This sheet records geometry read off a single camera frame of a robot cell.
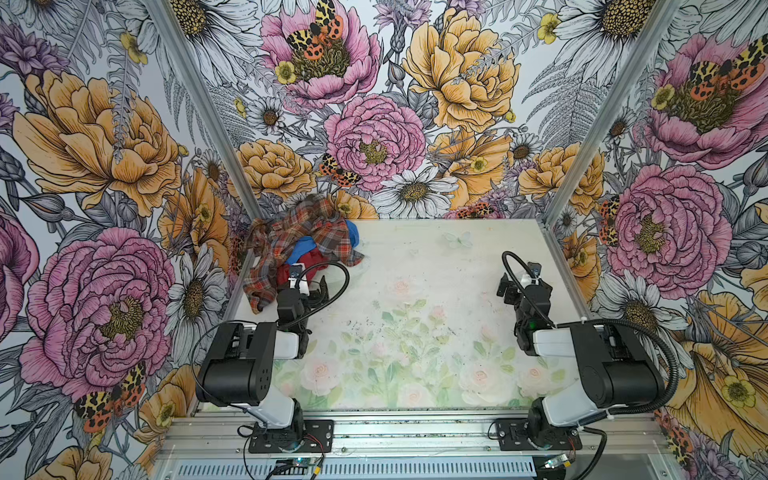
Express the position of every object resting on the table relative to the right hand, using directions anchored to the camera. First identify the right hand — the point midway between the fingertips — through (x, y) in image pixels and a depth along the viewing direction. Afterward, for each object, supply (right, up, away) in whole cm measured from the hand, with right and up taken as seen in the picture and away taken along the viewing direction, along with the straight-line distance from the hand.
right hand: (520, 283), depth 93 cm
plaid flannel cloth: (-81, +12, +9) cm, 82 cm away
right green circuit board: (-2, -40, -22) cm, 46 cm away
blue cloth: (-70, +12, +12) cm, 72 cm away
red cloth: (-66, +6, +8) cm, 67 cm away
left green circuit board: (-61, -39, -22) cm, 76 cm away
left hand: (-65, -1, +1) cm, 65 cm away
